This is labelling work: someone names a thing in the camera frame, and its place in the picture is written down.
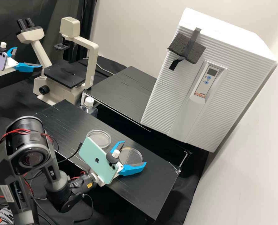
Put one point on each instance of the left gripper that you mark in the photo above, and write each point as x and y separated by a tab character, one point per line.
11	63

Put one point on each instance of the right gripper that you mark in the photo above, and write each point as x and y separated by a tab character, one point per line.
119	172

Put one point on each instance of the petri dish lid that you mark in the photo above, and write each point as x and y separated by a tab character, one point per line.
129	155

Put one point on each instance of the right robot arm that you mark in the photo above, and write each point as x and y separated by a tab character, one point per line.
31	145

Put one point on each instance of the petri dish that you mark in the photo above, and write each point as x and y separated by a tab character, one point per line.
99	139

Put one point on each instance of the cream microscope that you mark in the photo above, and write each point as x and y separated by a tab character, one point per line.
59	84

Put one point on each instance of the white-capped bottle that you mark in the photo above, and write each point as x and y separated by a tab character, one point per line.
89	102

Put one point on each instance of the black platform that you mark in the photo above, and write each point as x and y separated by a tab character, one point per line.
66	126
120	89

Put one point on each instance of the incubator door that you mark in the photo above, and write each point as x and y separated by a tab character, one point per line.
167	98

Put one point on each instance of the white incubator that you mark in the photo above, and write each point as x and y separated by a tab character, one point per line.
223	30

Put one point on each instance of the right wrist camera phone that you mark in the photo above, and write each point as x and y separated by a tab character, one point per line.
94	157

